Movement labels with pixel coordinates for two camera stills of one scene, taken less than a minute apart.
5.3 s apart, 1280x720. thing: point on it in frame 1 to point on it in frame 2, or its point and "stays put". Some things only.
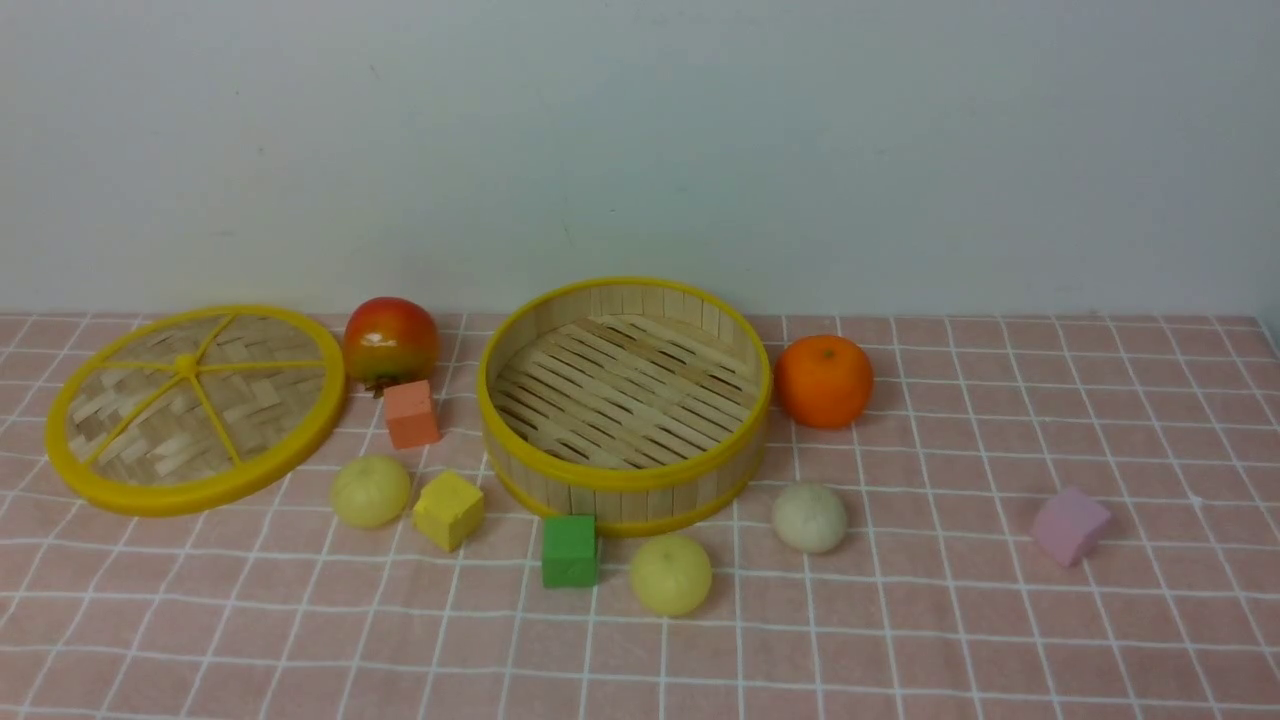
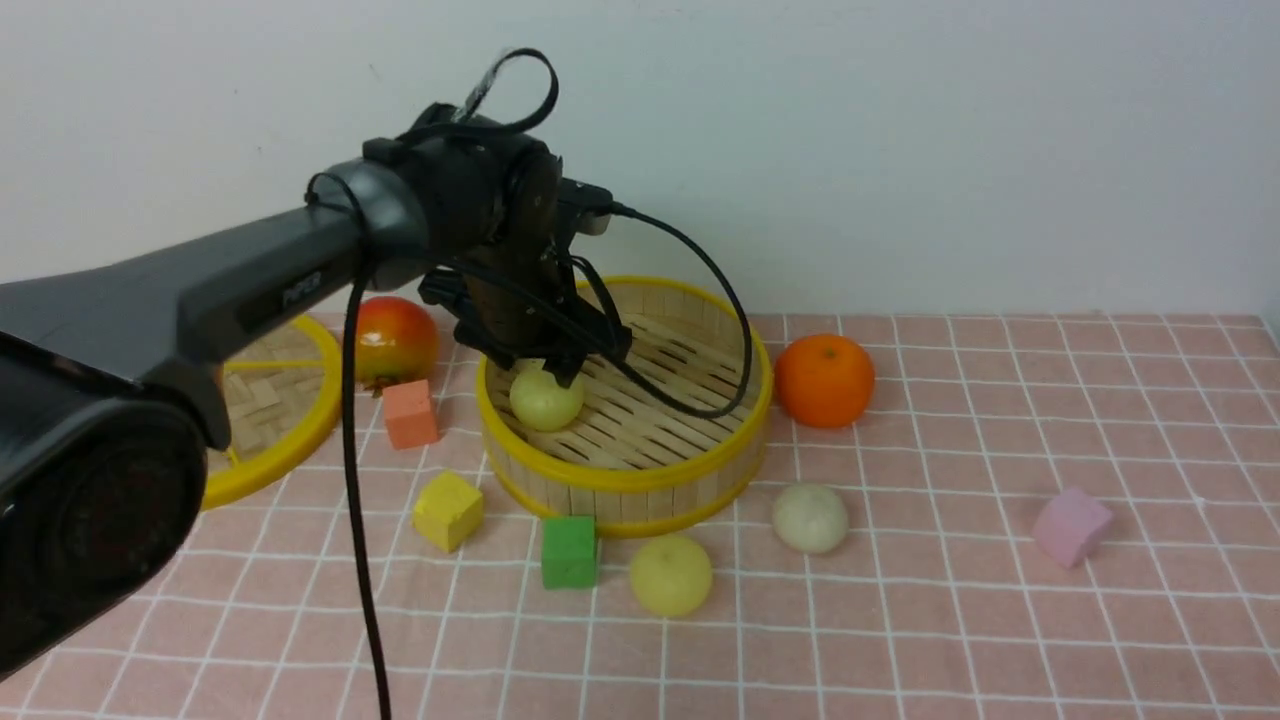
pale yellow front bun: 670,575 stays put
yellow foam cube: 449,510 stays put
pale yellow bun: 370,491 to 537,398
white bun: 809,517 stays put
